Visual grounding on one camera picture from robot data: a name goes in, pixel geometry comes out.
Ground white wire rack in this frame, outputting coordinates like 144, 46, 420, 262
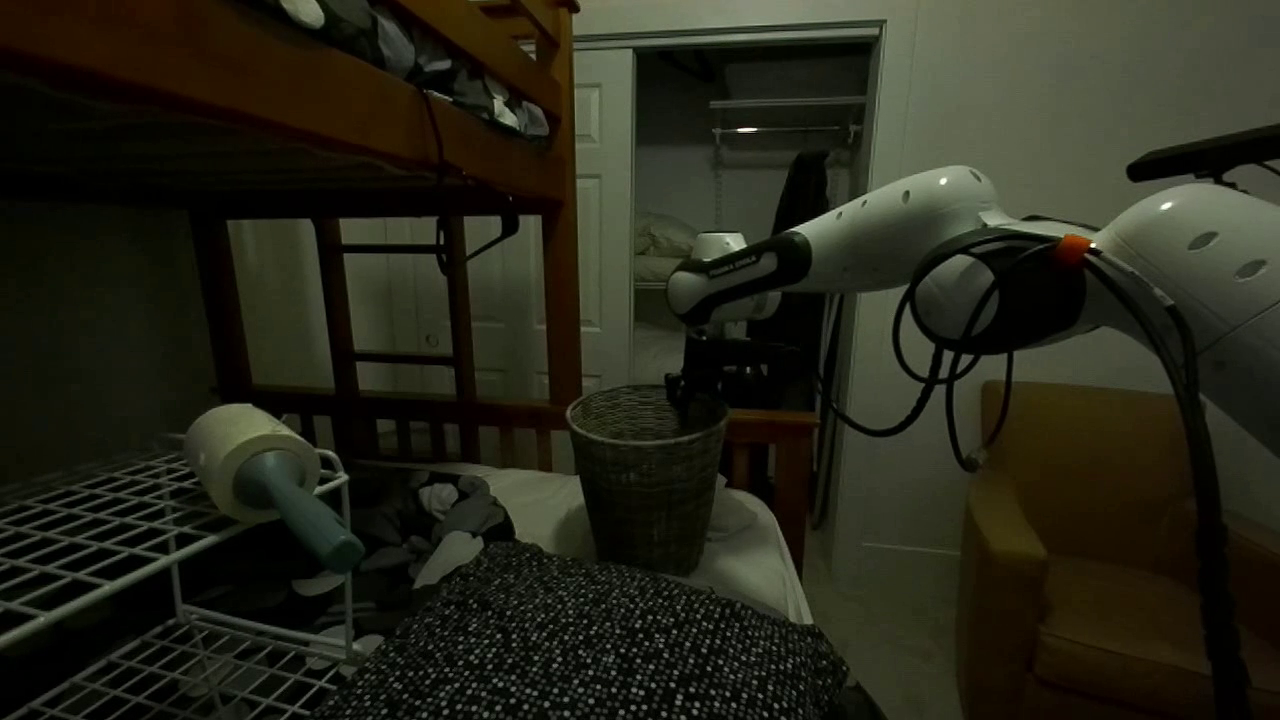
0, 439, 366, 720

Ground grey spotted duvet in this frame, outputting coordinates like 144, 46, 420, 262
267, 0, 556, 142

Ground lint roller with teal handle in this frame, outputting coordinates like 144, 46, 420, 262
178, 401, 366, 574

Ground wooden bunk bed frame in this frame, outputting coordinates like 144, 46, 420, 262
0, 0, 820, 570

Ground black clothes hanger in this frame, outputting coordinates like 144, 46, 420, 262
426, 197, 524, 280

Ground dark speckled blanket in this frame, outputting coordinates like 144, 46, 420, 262
307, 536, 858, 720

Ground black stereo camera bar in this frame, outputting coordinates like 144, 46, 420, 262
1123, 118, 1280, 187

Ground closet shelf with rod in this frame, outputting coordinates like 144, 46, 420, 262
705, 87, 872, 153

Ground folded white linens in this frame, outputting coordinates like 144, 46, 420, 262
631, 206, 708, 291

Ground grey woven wicker basket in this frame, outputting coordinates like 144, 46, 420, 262
565, 379, 733, 579

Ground white closet door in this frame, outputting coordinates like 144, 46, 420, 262
571, 42, 645, 401

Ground black hanging garment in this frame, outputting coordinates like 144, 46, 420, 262
766, 142, 841, 248

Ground mustard yellow armchair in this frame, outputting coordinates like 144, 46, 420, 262
952, 374, 1280, 720

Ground wooden bunk bed ladder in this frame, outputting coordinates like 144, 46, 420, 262
307, 212, 478, 462

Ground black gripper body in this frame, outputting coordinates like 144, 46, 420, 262
680, 325, 735, 402

